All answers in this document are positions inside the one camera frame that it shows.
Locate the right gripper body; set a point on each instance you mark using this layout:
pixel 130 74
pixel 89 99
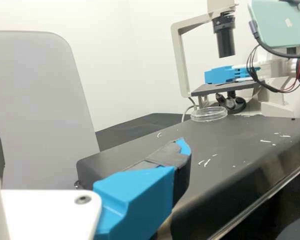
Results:
pixel 275 66

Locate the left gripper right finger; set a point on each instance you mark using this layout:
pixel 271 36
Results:
pixel 140 197

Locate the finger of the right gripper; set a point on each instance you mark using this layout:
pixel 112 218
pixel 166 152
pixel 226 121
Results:
pixel 218 76

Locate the petri dish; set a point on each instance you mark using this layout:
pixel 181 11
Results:
pixel 210 113

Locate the cream microscope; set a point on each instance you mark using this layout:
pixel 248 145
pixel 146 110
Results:
pixel 181 55

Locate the white box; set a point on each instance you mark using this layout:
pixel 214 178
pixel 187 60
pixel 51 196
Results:
pixel 37 105

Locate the black tray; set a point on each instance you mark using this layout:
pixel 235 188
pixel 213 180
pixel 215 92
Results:
pixel 240 160

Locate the right wrist camera phone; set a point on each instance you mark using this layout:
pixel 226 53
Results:
pixel 280 22

